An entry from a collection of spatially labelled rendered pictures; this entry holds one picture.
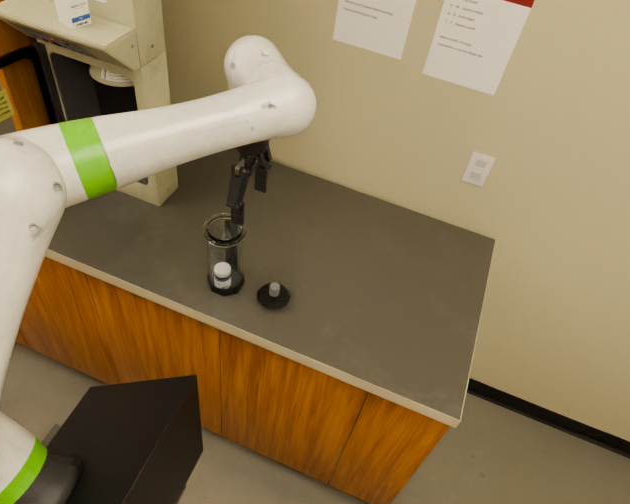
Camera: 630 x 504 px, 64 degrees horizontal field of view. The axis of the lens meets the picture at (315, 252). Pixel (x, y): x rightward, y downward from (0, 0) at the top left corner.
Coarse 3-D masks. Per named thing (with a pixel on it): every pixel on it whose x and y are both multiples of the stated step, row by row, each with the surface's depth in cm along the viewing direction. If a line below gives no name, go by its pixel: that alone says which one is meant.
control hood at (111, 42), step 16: (16, 0) 120; (32, 0) 121; (0, 16) 117; (16, 16) 115; (32, 16) 116; (48, 16) 117; (96, 16) 120; (48, 32) 114; (64, 32) 113; (80, 32) 114; (96, 32) 115; (112, 32) 116; (128, 32) 117; (96, 48) 112; (112, 48) 114; (128, 48) 119; (128, 64) 121
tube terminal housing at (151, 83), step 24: (48, 0) 123; (120, 0) 115; (144, 0) 118; (144, 24) 121; (48, 48) 133; (144, 48) 124; (120, 72) 129; (144, 72) 128; (144, 96) 132; (168, 96) 142; (144, 192) 158; (168, 192) 162
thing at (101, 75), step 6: (90, 66) 138; (90, 72) 138; (96, 72) 136; (102, 72) 135; (108, 72) 134; (96, 78) 136; (102, 78) 135; (108, 78) 135; (114, 78) 135; (120, 78) 135; (126, 78) 136; (108, 84) 136; (114, 84) 136; (120, 84) 136; (126, 84) 136; (132, 84) 137
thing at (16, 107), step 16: (16, 64) 129; (32, 64) 133; (0, 80) 127; (16, 80) 131; (32, 80) 135; (0, 96) 129; (16, 96) 133; (32, 96) 137; (0, 112) 131; (16, 112) 135; (32, 112) 139; (0, 128) 133; (16, 128) 137
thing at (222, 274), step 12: (216, 216) 128; (228, 216) 129; (204, 228) 125; (216, 228) 131; (228, 228) 133; (240, 228) 129; (216, 240) 123; (228, 240) 124; (216, 252) 127; (228, 252) 127; (240, 252) 131; (216, 264) 131; (228, 264) 130; (240, 264) 134; (216, 276) 135; (228, 276) 134; (240, 276) 138; (228, 288) 138
